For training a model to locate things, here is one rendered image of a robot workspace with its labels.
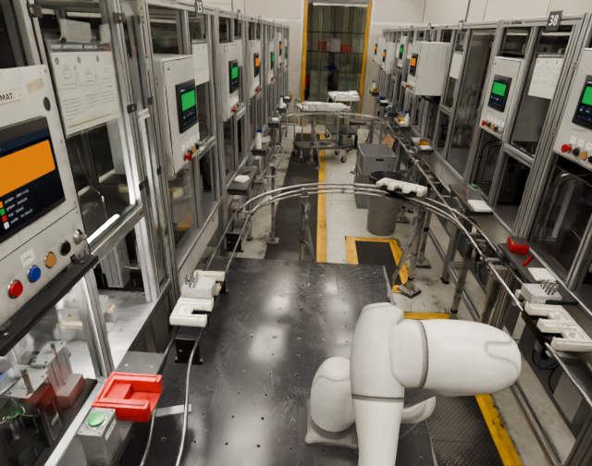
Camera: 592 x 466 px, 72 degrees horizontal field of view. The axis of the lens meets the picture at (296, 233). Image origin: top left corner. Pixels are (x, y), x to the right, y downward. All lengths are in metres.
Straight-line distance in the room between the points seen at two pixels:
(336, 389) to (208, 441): 0.47
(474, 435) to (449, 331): 1.79
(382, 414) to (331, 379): 0.55
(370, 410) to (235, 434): 0.81
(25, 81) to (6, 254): 0.36
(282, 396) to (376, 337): 0.89
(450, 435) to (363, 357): 1.77
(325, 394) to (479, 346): 0.65
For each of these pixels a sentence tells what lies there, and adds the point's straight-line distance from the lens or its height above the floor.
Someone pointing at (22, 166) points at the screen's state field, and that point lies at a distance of 0.98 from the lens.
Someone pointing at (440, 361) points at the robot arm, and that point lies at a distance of 0.83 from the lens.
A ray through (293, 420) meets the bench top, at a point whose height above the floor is 0.68.
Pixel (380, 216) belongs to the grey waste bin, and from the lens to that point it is 4.30.
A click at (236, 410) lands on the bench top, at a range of 1.62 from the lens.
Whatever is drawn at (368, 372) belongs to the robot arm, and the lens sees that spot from 0.82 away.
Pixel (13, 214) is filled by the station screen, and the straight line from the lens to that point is 0.97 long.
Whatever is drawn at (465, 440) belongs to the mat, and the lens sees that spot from 2.56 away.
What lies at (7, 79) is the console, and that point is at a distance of 1.01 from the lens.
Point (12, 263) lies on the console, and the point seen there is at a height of 1.47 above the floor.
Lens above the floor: 1.91
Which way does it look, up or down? 26 degrees down
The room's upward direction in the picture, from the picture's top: 2 degrees clockwise
